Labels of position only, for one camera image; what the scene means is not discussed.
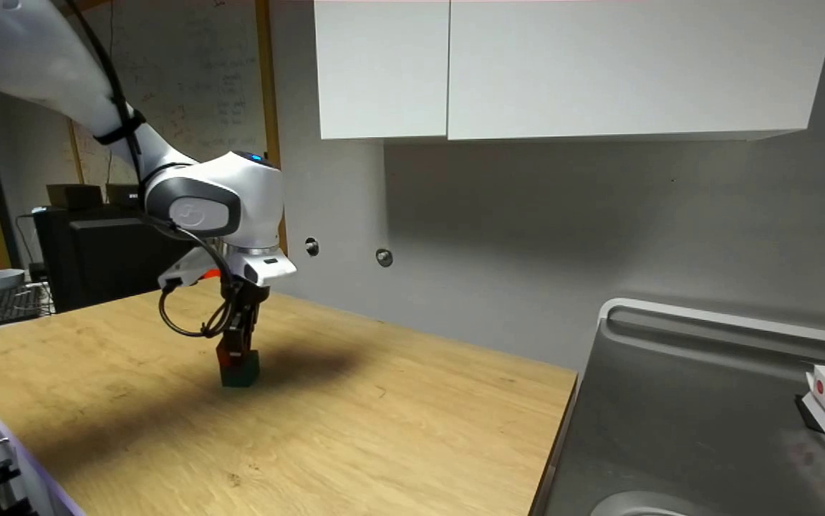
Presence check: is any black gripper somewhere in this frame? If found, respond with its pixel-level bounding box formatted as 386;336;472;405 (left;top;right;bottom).
220;277;270;354

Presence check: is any orange block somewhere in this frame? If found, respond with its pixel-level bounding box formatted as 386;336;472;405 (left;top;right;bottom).
215;346;243;366

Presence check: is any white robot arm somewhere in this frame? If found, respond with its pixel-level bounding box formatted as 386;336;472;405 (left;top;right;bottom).
0;0;294;362

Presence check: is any green block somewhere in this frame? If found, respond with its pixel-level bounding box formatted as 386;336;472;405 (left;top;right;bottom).
220;352;261;386

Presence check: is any black computer tower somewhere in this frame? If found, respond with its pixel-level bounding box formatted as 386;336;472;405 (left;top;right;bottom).
35;184;188;311

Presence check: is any black keyboard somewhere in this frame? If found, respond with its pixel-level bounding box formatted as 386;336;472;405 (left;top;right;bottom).
0;287;44;323

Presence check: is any wood framed whiteboard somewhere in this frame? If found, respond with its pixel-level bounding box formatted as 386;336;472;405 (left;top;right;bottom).
44;0;290;264

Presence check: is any stainless steel sink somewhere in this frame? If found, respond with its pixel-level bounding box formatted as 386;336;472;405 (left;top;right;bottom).
529;297;825;516

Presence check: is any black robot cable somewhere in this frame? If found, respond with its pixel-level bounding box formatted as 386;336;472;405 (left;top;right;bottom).
66;0;243;341

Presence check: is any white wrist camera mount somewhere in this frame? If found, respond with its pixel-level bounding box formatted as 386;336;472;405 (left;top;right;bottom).
158;245;294;287

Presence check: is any round wall fixture left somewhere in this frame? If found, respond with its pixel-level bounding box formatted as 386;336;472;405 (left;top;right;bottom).
303;237;320;254

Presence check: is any round wall fixture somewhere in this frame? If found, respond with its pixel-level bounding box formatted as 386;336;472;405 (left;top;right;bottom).
303;237;320;254
374;245;396;267

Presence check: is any round wall fixture right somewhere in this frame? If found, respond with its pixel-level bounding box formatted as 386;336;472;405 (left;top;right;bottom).
374;245;396;267

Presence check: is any white wall cabinet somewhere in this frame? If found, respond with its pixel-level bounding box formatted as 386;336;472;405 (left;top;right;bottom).
311;0;825;141

